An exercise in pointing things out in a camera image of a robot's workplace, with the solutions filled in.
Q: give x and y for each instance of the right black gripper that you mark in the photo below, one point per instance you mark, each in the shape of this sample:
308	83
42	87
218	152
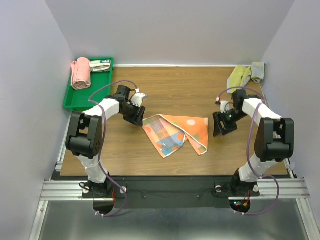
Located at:
218	117

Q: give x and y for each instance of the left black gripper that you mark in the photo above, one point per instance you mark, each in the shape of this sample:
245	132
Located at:
133	118

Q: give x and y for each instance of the orange polka dot towel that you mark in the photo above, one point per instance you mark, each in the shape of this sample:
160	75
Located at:
168	133

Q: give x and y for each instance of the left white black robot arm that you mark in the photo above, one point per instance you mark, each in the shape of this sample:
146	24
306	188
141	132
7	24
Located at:
87	131

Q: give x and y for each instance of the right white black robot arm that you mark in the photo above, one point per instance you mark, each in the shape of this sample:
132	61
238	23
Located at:
274	141

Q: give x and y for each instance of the yellow green towel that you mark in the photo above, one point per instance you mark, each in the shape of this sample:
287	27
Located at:
239	78

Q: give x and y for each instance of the green plastic tray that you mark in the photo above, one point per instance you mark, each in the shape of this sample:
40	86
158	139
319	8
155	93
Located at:
78	100

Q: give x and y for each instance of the rolled white blue towel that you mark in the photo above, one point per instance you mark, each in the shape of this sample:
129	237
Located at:
98	66

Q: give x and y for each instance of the grey towel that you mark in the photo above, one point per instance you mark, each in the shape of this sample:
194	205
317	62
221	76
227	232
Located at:
257	71

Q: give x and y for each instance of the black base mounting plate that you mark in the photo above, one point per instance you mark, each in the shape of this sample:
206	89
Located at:
167	192

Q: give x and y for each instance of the rolled pink towel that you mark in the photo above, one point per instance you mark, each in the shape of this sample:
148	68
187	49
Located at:
80	74

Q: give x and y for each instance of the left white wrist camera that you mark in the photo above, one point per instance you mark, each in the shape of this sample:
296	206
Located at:
138	98

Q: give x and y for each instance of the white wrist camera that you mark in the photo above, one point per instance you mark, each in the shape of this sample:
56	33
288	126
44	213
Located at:
223	104
138	98

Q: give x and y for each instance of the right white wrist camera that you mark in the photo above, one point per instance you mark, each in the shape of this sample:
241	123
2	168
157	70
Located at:
223	104

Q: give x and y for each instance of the aluminium frame rail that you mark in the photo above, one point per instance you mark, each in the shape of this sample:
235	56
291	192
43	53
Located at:
70	190

